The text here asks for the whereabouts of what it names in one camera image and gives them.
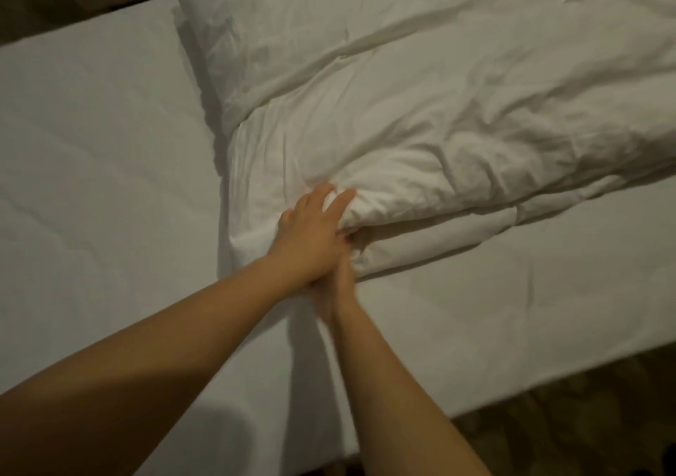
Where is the person's left forearm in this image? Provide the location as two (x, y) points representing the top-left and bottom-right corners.
(0, 259), (308, 476)

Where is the person's right forearm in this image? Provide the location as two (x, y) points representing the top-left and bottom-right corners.
(330, 306), (492, 476)

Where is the person's right hand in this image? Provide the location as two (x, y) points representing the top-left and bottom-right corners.
(315, 249), (363, 329)

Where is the white duvet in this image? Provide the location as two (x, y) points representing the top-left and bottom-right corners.
(171, 0), (676, 282)

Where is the person's left hand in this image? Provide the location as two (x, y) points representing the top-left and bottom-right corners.
(266, 182), (361, 290)

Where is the white bed sheet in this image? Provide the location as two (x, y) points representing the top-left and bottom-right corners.
(0, 0), (676, 476)

